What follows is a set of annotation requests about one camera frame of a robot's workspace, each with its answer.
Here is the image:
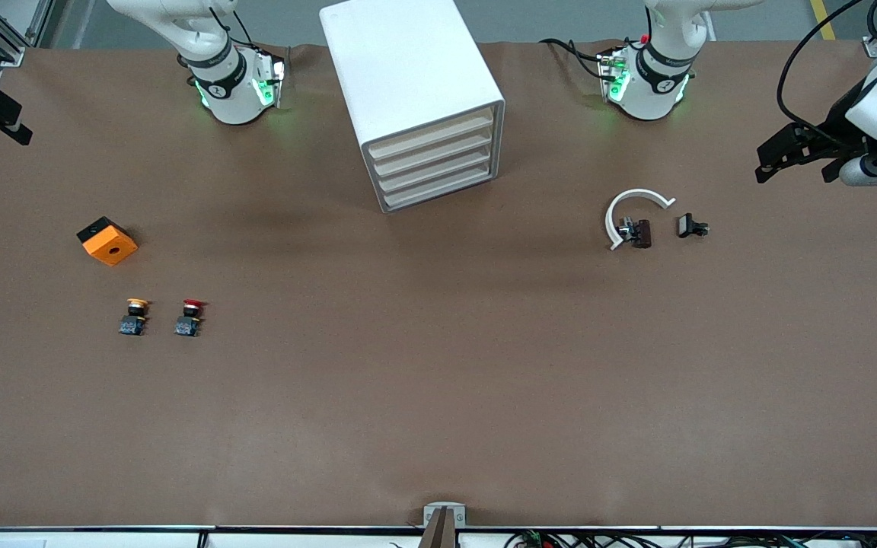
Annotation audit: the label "black arm base cable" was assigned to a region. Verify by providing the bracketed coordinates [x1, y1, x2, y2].
[540, 37, 608, 81]

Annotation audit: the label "orange box with hole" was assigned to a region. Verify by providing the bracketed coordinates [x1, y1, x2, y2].
[76, 216, 139, 267]

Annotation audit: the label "brown table cover sheet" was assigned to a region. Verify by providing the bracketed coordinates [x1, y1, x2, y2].
[0, 38, 877, 530]

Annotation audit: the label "yellow push button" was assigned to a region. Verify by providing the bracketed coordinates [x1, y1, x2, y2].
[119, 298, 151, 336]

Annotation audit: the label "brown knob with metal bolt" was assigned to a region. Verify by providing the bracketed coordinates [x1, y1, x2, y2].
[617, 218, 653, 250]

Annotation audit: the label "red push button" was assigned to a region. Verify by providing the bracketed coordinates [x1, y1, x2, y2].
[174, 298, 209, 338]

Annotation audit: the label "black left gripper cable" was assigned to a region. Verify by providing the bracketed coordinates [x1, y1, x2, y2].
[777, 0, 869, 134]

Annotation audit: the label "grey metal bracket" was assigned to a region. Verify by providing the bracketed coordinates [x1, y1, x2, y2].
[418, 502, 467, 548]

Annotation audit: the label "tangled black cable bundle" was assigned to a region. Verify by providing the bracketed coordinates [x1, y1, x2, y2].
[503, 529, 877, 548]

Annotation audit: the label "white curved plastic clamp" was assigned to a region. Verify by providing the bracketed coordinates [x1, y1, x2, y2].
[604, 188, 677, 251]

